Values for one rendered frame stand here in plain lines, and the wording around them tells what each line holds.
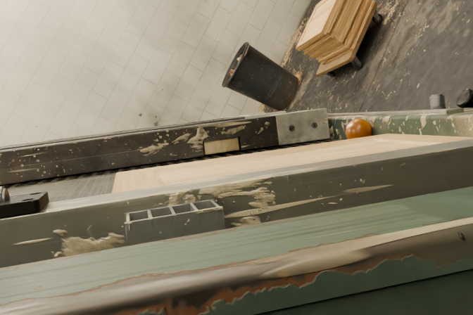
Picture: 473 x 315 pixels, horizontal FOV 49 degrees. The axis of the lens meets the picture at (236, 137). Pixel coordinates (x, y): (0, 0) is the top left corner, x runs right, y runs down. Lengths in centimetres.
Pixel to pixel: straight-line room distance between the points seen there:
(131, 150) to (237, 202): 73
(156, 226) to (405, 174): 22
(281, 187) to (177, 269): 26
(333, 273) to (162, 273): 5
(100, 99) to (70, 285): 572
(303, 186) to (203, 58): 569
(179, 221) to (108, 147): 77
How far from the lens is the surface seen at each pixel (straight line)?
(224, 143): 115
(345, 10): 393
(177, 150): 114
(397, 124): 95
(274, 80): 507
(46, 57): 599
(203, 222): 37
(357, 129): 101
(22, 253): 42
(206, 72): 607
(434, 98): 94
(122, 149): 113
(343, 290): 18
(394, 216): 21
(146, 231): 37
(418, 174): 47
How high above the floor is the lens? 131
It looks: 11 degrees down
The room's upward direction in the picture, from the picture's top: 62 degrees counter-clockwise
